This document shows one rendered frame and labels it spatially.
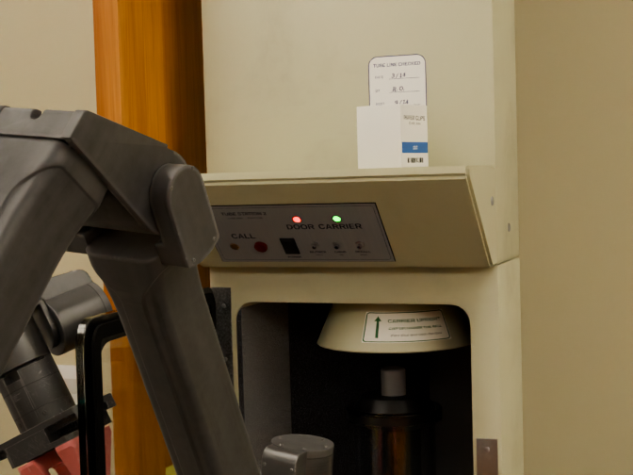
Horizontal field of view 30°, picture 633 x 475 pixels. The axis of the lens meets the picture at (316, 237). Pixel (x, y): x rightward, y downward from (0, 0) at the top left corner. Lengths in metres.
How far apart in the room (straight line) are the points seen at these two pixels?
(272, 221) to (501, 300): 0.24
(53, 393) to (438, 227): 0.39
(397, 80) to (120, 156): 0.52
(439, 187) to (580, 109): 0.55
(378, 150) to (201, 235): 0.37
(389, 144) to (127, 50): 0.31
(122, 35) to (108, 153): 0.52
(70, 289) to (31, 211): 0.47
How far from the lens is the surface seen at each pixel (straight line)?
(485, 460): 1.23
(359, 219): 1.15
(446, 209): 1.11
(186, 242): 0.79
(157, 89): 1.31
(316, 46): 1.25
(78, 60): 1.89
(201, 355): 0.87
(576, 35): 1.62
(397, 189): 1.11
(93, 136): 0.73
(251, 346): 1.32
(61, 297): 1.17
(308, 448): 1.06
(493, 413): 1.22
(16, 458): 1.14
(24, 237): 0.71
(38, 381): 1.13
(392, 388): 1.33
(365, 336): 1.26
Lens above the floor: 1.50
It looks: 3 degrees down
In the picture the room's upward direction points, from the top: 2 degrees counter-clockwise
